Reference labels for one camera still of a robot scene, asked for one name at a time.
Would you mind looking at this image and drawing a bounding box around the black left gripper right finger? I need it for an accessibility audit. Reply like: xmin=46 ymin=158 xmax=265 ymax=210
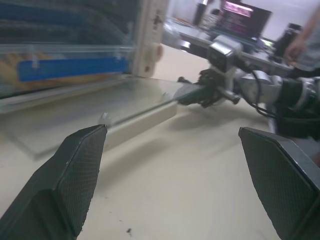
xmin=238 ymin=126 xmax=320 ymax=240

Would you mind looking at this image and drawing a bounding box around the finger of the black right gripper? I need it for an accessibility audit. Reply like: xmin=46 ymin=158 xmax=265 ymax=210
xmin=172 ymin=82 xmax=210 ymax=105

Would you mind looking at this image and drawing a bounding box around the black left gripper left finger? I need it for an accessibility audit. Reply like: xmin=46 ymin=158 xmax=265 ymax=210
xmin=0 ymin=124 xmax=108 ymax=240

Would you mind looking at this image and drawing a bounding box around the glass toaster oven door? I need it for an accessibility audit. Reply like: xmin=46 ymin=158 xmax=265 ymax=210
xmin=0 ymin=76 xmax=192 ymax=161

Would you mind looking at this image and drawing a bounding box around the cream toaster oven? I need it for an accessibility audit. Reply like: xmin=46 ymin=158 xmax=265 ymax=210
xmin=0 ymin=0 xmax=171 ymax=114

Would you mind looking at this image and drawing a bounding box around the clear blue-label food container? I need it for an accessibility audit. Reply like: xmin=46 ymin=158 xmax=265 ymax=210
xmin=0 ymin=42 xmax=134 ymax=99

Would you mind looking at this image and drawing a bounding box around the bystander bare hand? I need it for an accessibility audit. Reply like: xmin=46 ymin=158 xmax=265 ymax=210
xmin=284 ymin=37 xmax=306 ymax=66

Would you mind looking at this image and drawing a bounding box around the dark tall cylinder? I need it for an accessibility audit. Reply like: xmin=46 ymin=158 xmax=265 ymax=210
xmin=193 ymin=0 xmax=210 ymax=26

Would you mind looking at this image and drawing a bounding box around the black computer monitor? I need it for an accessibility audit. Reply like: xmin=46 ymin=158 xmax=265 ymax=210
xmin=219 ymin=0 xmax=274 ymax=40

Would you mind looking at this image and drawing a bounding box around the black bottle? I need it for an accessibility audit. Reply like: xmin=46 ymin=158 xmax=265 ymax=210
xmin=274 ymin=22 xmax=304 ymax=60

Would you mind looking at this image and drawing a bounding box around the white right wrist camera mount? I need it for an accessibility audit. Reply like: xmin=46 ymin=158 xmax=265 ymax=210
xmin=206 ymin=34 xmax=244 ymax=76

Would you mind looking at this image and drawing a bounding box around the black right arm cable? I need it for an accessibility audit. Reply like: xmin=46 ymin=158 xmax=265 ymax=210
xmin=243 ymin=62 xmax=286 ymax=120

